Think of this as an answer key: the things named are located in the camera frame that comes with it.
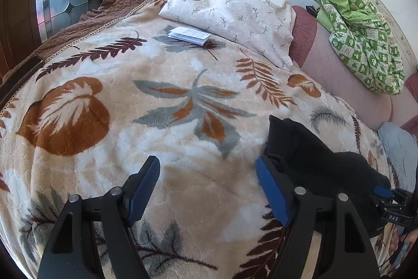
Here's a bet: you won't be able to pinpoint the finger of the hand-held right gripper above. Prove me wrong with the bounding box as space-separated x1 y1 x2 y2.
370 186 397 211

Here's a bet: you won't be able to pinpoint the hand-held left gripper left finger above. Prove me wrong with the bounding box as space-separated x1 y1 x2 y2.
37 155 161 279

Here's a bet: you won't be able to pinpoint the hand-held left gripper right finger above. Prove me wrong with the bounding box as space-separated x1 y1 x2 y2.
256 155 381 279

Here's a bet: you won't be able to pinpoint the black pants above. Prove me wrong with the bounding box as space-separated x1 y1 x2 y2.
263 116 392 235

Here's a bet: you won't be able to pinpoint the light blue cloth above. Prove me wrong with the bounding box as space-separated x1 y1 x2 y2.
377 122 418 191

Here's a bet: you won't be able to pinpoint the leaf print fleece blanket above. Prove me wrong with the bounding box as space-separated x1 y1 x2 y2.
0 16 397 279

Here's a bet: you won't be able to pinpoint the pink upholstered cushion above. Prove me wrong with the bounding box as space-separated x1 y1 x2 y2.
289 5 418 132

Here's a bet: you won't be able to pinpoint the green patterned cloth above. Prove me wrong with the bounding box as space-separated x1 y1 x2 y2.
309 0 405 95

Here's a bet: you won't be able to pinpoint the white paper booklet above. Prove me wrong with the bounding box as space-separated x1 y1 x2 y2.
167 26 210 46

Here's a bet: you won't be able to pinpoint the brown quilted bedspread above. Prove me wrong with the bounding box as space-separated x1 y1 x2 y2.
33 0 178 62

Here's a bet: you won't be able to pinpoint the white sprig print pillow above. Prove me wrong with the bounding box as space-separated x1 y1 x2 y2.
159 0 297 70

